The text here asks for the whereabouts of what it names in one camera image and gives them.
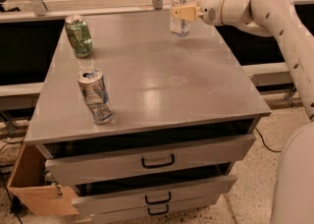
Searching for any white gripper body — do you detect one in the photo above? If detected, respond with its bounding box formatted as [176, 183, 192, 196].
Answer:
[200, 0, 225, 26]

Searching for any clear plastic water bottle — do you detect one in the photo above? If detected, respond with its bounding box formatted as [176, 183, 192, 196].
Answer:
[169, 0, 194, 38]

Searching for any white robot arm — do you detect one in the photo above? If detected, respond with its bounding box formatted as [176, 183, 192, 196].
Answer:
[170, 0, 314, 224]

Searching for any green soda can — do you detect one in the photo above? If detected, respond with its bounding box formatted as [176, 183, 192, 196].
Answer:
[65, 15, 93, 58]

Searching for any crushed silver redbull can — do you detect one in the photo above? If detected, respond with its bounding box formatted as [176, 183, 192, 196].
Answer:
[78, 68, 113, 125]

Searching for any grey drawer cabinet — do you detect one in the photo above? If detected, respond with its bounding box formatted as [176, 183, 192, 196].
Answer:
[24, 8, 272, 224]

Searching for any top grey drawer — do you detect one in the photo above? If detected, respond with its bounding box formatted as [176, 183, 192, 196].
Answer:
[46, 134, 255, 186]

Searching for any grey drawer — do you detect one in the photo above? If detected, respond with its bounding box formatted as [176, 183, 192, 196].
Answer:
[72, 175, 236, 216]
[46, 134, 255, 186]
[91, 195, 219, 224]

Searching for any middle grey drawer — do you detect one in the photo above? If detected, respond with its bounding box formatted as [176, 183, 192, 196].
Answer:
[72, 175, 236, 216]

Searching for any bottom grey drawer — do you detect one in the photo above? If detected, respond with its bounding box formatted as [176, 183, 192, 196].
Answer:
[91, 195, 219, 224]

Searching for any black floor cable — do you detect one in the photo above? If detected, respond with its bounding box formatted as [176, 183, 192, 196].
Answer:
[254, 127, 283, 154]

